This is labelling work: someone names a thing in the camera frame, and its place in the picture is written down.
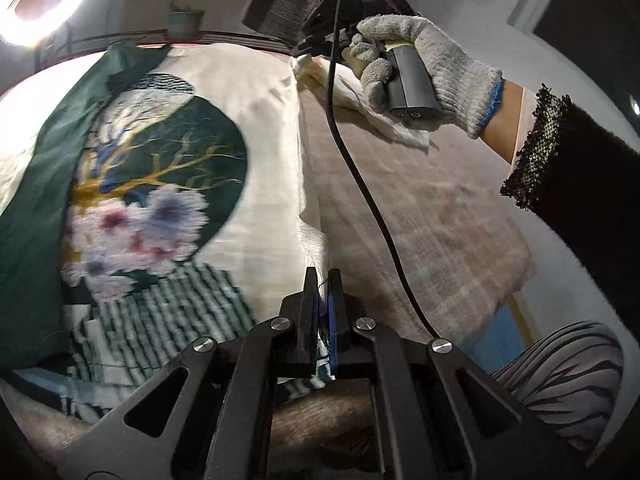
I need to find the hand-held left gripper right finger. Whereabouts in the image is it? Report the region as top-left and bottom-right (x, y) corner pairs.
(324, 269), (603, 480)

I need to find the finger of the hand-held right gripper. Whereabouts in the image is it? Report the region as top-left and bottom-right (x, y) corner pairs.
(290, 35), (335, 60)

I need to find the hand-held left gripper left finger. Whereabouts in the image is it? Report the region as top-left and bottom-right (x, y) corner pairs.
(59, 267), (322, 480)

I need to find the white floral printed garment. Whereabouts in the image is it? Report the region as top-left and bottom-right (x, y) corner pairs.
(0, 41), (432, 413)

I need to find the person's right forearm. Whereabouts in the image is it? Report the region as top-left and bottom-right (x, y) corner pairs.
(479, 79), (640, 356)

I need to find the person's right hand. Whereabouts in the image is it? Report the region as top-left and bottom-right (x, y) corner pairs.
(347, 14), (504, 139)

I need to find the dark striped cloth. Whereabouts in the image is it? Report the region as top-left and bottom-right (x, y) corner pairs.
(242, 0), (347, 45)

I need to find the green plant pot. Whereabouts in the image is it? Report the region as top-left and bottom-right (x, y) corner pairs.
(167, 6), (207, 41)

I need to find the beige plaid blanket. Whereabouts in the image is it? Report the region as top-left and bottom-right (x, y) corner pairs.
(0, 85), (539, 476)

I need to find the person's striped pants leg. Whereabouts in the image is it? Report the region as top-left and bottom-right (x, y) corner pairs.
(490, 322), (626, 454)

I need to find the black cable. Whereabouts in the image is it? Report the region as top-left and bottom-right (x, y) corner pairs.
(325, 0), (444, 342)

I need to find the ring light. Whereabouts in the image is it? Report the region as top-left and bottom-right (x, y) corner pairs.
(0, 0), (105, 50)

